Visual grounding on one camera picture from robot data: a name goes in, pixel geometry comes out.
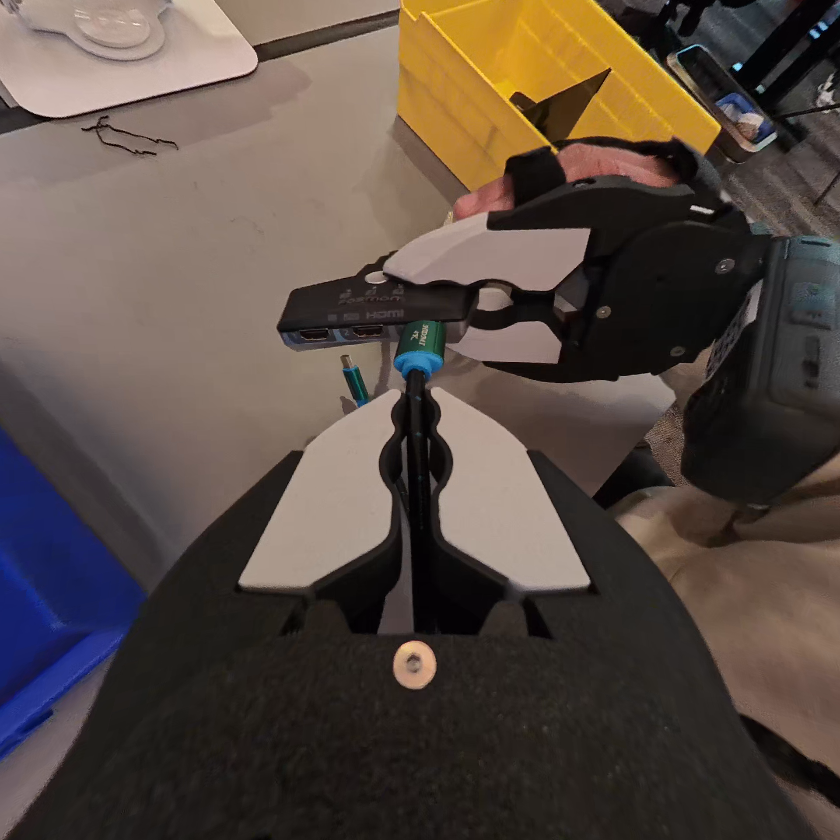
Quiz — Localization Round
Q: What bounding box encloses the yellow storage bin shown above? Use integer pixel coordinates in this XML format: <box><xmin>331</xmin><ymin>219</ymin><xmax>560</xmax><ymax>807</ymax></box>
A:
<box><xmin>397</xmin><ymin>0</ymin><xmax>723</xmax><ymax>193</ymax></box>

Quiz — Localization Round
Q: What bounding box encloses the white desk stand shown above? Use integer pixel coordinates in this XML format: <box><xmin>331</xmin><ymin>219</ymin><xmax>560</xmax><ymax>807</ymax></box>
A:
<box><xmin>0</xmin><ymin>0</ymin><xmax>258</xmax><ymax>119</ymax></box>

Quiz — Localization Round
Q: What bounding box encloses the braided cable with green plugs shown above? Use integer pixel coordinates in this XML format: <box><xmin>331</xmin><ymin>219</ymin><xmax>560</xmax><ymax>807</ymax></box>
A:
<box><xmin>392</xmin><ymin>319</ymin><xmax>452</xmax><ymax>634</ymax></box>
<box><xmin>339</xmin><ymin>353</ymin><xmax>373</xmax><ymax>409</ymax></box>

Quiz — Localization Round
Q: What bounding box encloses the dark switch box with label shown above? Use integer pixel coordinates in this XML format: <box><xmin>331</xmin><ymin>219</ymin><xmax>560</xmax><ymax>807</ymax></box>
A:
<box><xmin>277</xmin><ymin>271</ymin><xmax>481</xmax><ymax>353</ymax></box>

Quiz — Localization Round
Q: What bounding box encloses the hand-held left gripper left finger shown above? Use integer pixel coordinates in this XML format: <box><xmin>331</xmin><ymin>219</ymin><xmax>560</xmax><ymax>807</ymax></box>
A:
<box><xmin>238</xmin><ymin>388</ymin><xmax>404</xmax><ymax>634</ymax></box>

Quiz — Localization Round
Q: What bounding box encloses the blue storage bin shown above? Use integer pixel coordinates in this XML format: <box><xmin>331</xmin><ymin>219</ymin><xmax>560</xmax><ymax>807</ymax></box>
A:
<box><xmin>0</xmin><ymin>427</ymin><xmax>147</xmax><ymax>762</ymax></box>

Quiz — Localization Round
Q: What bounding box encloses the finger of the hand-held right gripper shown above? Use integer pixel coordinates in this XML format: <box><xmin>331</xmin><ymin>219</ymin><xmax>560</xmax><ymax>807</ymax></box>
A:
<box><xmin>458</xmin><ymin>307</ymin><xmax>567</xmax><ymax>366</ymax></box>
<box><xmin>382</xmin><ymin>211</ymin><xmax>593</xmax><ymax>309</ymax></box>

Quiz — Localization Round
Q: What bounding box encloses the black divider of yellow bin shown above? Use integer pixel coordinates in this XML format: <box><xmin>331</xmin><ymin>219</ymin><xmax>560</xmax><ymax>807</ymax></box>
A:
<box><xmin>508</xmin><ymin>69</ymin><xmax>613</xmax><ymax>147</ymax></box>

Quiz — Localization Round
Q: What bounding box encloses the person's right hand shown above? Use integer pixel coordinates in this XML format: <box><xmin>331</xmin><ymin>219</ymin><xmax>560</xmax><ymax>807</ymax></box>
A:
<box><xmin>453</xmin><ymin>139</ymin><xmax>680</xmax><ymax>223</ymax></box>

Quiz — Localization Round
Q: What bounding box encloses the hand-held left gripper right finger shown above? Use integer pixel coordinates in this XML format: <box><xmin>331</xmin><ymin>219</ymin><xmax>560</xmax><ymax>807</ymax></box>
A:
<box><xmin>430</xmin><ymin>387</ymin><xmax>592</xmax><ymax>634</ymax></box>

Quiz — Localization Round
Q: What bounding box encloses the black twist tie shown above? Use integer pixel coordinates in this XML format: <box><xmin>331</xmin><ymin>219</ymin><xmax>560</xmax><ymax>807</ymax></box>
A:
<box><xmin>82</xmin><ymin>117</ymin><xmax>179</xmax><ymax>157</ymax></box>

